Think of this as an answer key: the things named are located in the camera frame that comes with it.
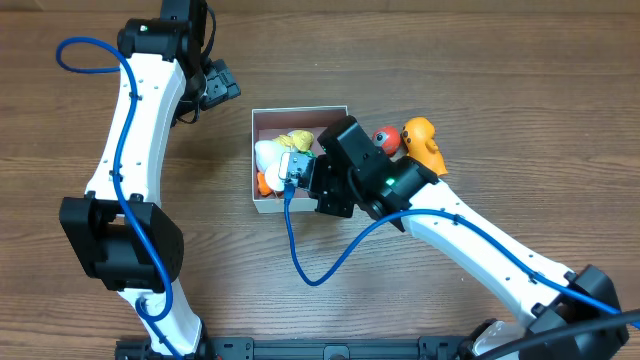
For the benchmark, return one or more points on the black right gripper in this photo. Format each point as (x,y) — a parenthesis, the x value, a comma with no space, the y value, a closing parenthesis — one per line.
(325,184)

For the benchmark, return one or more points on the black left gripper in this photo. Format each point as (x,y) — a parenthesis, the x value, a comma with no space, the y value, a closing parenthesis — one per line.
(220,86)

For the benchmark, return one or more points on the white plush duck toy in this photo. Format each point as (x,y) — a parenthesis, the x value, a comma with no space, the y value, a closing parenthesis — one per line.
(269,151)

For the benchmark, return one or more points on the red ball with eye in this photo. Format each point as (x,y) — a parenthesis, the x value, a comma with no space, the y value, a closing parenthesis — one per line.
(388,138)

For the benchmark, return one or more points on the orange dinosaur figure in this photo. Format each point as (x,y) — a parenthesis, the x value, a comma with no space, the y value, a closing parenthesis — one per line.
(418,135)

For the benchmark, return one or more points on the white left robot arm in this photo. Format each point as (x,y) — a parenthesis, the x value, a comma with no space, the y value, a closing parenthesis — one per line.
(117,229)

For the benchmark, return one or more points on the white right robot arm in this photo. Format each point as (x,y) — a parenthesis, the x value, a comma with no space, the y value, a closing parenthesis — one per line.
(559,313)

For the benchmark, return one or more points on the white box with pink interior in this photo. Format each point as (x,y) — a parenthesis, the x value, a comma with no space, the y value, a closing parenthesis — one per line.
(268,123)

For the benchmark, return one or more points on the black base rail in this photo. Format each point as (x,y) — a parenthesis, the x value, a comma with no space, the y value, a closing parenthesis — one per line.
(423,348)

